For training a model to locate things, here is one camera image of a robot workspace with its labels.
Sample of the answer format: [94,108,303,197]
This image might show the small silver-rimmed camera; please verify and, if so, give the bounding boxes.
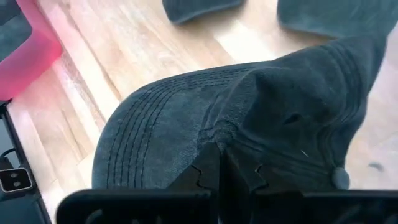
[0,167,33,194]

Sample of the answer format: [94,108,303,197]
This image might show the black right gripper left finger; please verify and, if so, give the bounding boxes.
[167,141,223,224]

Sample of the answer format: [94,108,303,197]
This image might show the red plastic tray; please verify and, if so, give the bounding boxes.
[0,0,64,101]

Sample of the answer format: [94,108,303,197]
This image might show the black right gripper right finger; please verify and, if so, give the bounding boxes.
[223,147,305,224]

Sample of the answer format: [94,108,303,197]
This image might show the dark grey baseball cap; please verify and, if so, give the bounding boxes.
[276,0,398,40]
[161,0,246,26]
[91,34,388,191]

